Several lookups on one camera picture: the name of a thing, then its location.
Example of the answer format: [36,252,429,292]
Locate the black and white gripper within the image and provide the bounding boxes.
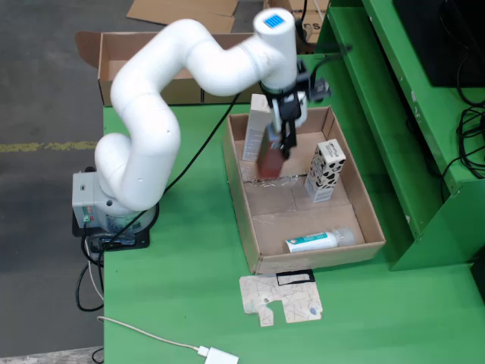
[268,90,308,160]

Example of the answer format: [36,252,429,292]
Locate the dark red tall carton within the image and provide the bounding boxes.
[257,127,286,178]

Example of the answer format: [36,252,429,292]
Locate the grey robot base box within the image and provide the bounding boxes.
[71,172,100,231]

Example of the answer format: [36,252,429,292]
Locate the brown cardboard box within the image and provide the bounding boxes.
[199,28,308,105]
[74,30,205,106]

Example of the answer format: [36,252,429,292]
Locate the shallow cardboard tray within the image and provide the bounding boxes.
[222,105,386,276]

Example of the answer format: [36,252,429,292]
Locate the scribbled flat cardboard piece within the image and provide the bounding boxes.
[238,268,325,328]

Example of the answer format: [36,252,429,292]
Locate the white tall carton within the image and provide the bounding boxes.
[242,93,274,162]

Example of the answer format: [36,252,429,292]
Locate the clear plastic wrap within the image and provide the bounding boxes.
[240,165,265,185]

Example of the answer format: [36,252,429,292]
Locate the cow print carton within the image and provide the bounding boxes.
[305,139,346,204]

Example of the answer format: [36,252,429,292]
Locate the green metal rack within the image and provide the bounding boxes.
[313,0,485,272]

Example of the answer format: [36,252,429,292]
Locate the white tube teal label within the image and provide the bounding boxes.
[283,226,357,254]

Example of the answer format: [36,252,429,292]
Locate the black monitor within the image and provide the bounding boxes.
[392,0,485,88]

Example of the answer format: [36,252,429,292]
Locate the white power adapter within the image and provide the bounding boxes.
[206,347,239,364]

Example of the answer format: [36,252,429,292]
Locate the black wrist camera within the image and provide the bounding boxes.
[308,75,333,103]

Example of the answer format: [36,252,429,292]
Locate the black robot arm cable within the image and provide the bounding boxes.
[85,93,242,262]

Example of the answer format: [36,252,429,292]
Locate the black camera cable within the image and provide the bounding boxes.
[299,22,354,83]

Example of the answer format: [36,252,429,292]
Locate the long black cable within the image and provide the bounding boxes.
[440,146,485,185]

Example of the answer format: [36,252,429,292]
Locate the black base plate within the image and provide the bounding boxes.
[71,210,152,252]

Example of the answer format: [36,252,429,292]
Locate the black cable bundle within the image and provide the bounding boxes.
[455,51,485,179]

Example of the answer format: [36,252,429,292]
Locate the white charging cable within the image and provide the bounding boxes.
[96,315,209,357]

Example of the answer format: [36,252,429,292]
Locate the black floor cable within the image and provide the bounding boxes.
[75,237,105,312]

